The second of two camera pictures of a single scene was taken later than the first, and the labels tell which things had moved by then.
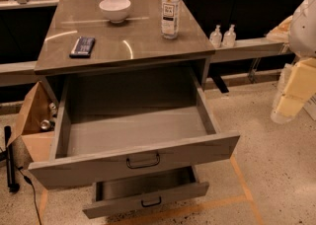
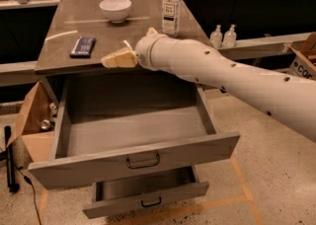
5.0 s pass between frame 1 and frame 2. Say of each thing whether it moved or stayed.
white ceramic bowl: stayed
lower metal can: stayed
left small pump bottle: stayed
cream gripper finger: moved
